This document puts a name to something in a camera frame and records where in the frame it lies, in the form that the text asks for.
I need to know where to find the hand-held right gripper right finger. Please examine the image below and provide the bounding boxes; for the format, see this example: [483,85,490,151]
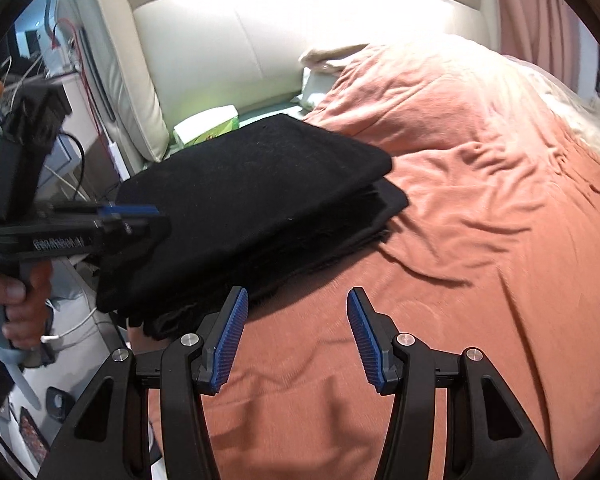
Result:
[346,287,561,480]

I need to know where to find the black cable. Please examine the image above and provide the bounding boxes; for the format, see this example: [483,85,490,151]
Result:
[57,132,88,201]

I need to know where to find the black pants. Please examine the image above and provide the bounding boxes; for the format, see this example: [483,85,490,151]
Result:
[96,112,393,313]
[115,180,411,343]

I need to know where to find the small black device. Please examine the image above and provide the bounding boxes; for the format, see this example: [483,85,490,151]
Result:
[45,387,74,422]

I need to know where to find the pile of toys and clothes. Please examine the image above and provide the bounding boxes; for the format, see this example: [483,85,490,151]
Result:
[522,65,600,161]

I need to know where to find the green tissue box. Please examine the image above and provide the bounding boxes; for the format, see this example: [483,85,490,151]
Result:
[172,105,241,148]

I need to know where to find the orange blanket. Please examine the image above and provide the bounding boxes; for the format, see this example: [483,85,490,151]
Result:
[147,42,600,480]

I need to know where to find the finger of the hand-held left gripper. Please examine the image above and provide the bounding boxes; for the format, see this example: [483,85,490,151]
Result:
[92,216,172,263]
[96,202,160,221]

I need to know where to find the white charging cable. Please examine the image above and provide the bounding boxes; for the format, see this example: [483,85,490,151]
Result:
[42,305,112,346]

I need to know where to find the grey strap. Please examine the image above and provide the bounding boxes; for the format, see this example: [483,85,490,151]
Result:
[7,360,43,411]

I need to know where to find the red cable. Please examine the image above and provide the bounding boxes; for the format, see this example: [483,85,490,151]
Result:
[50,17,111,161]

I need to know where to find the cream padded headboard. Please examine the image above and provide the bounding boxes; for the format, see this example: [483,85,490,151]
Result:
[60,0,501,163]

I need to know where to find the white pillow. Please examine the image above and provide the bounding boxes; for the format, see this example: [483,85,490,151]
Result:
[299,66,342,111]

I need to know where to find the pink curtain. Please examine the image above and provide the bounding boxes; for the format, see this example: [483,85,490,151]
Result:
[487,0,600,96]

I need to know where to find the white power adapter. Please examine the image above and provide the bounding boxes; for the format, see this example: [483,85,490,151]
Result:
[107,142,123,181]

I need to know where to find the patterned flat object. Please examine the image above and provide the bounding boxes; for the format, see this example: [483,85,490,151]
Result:
[17,407,51,467]

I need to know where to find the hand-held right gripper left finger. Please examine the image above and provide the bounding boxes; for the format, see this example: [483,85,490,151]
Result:
[37,286,251,480]

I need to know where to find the person's left hand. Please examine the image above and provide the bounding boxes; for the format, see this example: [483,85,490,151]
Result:
[0,260,55,351]

